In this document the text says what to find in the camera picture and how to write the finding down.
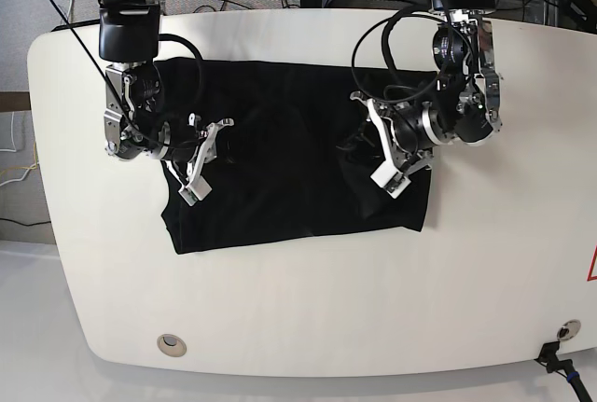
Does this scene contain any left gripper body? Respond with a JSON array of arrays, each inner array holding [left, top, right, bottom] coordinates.
[[386, 102, 437, 153]]

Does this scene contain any left metal table grommet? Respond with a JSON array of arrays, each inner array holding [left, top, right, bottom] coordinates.
[[157, 334, 187, 358]]

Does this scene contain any black T-shirt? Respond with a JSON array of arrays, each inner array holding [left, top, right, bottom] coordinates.
[[157, 57, 432, 255]]

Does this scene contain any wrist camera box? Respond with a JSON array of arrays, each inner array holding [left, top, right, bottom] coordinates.
[[178, 176, 212, 207], [370, 162, 411, 199]]

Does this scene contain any metal table grommet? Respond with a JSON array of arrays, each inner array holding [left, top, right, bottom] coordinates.
[[157, 334, 187, 358], [557, 319, 581, 342]]

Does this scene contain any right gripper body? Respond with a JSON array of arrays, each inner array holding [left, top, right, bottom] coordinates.
[[148, 119, 207, 163]]

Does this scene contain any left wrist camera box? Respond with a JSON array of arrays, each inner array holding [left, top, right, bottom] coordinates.
[[370, 162, 411, 199]]

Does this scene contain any black cable with clamp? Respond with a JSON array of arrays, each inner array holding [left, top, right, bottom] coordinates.
[[535, 341, 597, 402]]

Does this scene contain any right metal table grommet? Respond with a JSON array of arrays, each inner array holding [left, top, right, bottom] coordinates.
[[557, 319, 581, 342]]

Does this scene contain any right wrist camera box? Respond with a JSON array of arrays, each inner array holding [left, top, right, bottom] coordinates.
[[178, 176, 212, 207]]

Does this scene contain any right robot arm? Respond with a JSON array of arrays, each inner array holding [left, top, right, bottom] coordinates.
[[97, 0, 233, 202]]

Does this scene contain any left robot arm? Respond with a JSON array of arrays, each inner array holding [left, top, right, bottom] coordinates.
[[351, 0, 502, 196]]

